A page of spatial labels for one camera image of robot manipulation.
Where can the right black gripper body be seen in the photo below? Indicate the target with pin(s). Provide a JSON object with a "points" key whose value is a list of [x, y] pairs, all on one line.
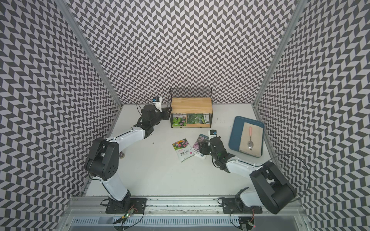
{"points": [[214, 155]]}

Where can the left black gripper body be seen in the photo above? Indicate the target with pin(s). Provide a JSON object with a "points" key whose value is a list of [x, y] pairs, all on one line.
{"points": [[157, 119]]}

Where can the pink flower seed bag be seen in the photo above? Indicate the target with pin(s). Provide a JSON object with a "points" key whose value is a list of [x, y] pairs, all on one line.
{"points": [[201, 138]]}

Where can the mixed flower white seed bag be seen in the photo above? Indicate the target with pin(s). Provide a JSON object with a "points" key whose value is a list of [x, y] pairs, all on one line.
{"points": [[183, 149]]}

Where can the black wire two-tier shelf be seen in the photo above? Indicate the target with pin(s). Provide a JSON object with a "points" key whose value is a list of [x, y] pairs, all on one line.
{"points": [[192, 100]]}

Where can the green leaf seed bag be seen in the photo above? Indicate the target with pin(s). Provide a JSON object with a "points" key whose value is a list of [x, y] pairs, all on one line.
{"points": [[198, 119]]}

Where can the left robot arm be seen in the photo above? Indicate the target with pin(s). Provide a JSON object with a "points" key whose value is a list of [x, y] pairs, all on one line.
{"points": [[102, 161]]}

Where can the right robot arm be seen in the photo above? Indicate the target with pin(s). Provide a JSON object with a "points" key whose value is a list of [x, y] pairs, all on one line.
{"points": [[270, 190]]}

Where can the teal tray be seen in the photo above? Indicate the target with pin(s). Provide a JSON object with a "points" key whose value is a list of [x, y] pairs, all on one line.
{"points": [[235, 137]]}

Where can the beige cloth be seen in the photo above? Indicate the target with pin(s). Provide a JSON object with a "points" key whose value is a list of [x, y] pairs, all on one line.
{"points": [[257, 138]]}

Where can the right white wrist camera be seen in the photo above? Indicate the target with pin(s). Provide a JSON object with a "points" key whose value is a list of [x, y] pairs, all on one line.
{"points": [[212, 134]]}

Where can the pink handled spoon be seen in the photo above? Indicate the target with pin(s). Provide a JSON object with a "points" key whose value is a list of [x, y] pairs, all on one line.
{"points": [[250, 142]]}

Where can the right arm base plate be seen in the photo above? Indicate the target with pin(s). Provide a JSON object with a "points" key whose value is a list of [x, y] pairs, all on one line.
{"points": [[233, 205]]}

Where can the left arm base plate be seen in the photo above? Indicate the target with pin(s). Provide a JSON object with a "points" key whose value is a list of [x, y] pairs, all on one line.
{"points": [[115, 207]]}

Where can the aluminium front rail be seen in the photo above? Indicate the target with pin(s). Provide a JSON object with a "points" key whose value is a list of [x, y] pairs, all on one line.
{"points": [[155, 206]]}

